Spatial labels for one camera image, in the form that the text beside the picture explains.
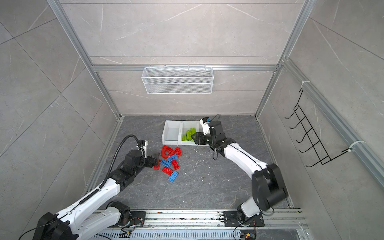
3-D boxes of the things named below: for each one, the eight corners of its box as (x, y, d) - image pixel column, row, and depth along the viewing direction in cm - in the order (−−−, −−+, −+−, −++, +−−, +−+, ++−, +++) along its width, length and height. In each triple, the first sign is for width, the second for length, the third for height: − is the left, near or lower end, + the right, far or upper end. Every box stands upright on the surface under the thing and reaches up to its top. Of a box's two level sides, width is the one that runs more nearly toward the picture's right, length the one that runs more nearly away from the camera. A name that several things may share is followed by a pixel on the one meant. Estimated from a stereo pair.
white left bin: (163, 145, 103) (161, 139, 98) (166, 126, 115) (164, 120, 109) (179, 145, 104) (179, 139, 98) (181, 126, 115) (180, 120, 109)
